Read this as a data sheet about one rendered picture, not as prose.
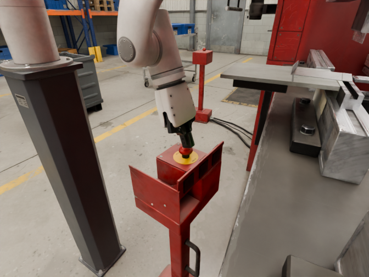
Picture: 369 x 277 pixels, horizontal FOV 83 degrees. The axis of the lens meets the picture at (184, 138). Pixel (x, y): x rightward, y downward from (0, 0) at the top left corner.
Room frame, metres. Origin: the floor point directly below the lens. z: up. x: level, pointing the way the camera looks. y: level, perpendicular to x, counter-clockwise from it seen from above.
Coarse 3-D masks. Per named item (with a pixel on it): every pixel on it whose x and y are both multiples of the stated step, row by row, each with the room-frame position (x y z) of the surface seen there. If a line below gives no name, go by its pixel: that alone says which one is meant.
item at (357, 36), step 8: (368, 0) 0.50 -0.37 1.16; (360, 8) 0.54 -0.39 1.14; (368, 8) 0.48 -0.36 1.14; (360, 16) 0.51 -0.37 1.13; (368, 16) 0.47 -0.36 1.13; (360, 24) 0.49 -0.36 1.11; (368, 24) 0.47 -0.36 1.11; (360, 32) 0.50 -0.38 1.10; (368, 32) 0.47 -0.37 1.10; (360, 40) 0.48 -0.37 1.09
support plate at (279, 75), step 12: (228, 72) 0.57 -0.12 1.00; (240, 72) 0.57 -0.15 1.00; (252, 72) 0.57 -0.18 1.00; (264, 72) 0.57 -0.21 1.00; (276, 72) 0.57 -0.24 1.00; (288, 72) 0.57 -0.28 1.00; (288, 84) 0.48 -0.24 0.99; (300, 84) 0.47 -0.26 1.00; (312, 84) 0.46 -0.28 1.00; (324, 84) 0.46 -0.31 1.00; (336, 84) 0.46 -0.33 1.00
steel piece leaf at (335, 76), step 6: (294, 66) 0.56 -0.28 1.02; (294, 72) 0.56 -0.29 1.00; (300, 72) 0.56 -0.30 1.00; (306, 72) 0.56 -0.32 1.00; (312, 72) 0.56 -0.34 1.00; (318, 72) 0.56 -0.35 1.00; (324, 72) 0.56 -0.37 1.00; (330, 72) 0.56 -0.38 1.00; (336, 72) 0.56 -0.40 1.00; (324, 78) 0.50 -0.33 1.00; (330, 78) 0.50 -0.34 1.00; (336, 78) 0.50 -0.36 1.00
